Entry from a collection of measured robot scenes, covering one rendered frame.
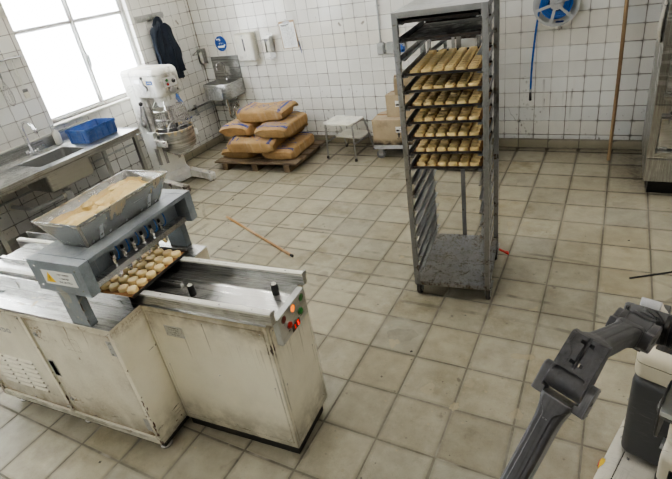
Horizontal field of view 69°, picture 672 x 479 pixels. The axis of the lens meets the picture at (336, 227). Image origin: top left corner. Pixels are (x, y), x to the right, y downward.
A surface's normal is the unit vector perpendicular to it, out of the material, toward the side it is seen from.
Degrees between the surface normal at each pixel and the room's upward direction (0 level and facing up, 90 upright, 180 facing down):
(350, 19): 90
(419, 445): 0
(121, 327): 90
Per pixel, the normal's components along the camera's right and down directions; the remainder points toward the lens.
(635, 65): -0.45, 0.48
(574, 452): -0.15, -0.87
